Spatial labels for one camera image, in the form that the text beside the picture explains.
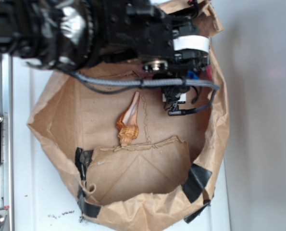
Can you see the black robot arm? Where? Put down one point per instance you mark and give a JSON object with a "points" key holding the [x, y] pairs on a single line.
{"points": [[68, 35]]}

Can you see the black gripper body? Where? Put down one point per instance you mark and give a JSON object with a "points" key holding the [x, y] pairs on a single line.
{"points": [[169, 47]]}

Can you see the orange spiral seashell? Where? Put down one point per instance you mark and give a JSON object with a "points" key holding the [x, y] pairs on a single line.
{"points": [[127, 122]]}

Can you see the brown paper bag tray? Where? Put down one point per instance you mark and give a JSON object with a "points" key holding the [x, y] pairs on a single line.
{"points": [[166, 176]]}

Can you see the aluminium frame rail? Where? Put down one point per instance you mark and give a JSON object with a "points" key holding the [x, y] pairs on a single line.
{"points": [[6, 167]]}

